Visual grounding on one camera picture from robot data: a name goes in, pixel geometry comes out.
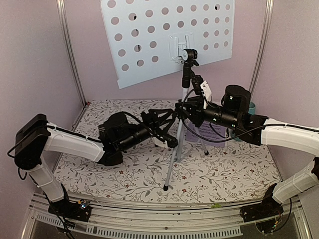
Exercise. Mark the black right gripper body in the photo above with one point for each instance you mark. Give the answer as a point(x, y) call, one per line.
point(198, 120)

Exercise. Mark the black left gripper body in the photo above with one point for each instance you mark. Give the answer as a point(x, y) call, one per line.
point(151, 120)

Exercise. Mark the light blue music stand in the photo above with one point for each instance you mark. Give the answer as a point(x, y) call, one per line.
point(152, 38)

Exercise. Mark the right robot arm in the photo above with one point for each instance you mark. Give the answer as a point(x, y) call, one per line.
point(258, 130)

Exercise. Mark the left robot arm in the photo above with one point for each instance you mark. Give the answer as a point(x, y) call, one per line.
point(119, 133)

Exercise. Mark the purple sheet music page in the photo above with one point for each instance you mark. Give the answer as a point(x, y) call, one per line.
point(206, 132)

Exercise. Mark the teal cup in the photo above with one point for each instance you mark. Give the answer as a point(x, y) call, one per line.
point(252, 110)

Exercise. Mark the floral patterned table mat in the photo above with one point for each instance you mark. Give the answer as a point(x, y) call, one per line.
point(235, 171)

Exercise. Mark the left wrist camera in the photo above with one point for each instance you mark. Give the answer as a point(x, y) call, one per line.
point(166, 141)

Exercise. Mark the right aluminium frame post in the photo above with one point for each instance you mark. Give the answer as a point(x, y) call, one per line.
point(262, 45)

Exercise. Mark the aluminium frame post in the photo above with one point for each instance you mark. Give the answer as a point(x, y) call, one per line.
point(262, 45)
point(70, 53)

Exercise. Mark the aluminium base frame rail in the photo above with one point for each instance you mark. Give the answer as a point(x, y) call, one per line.
point(120, 219)

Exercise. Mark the left aluminium frame post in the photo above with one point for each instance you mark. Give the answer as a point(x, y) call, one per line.
point(70, 53)

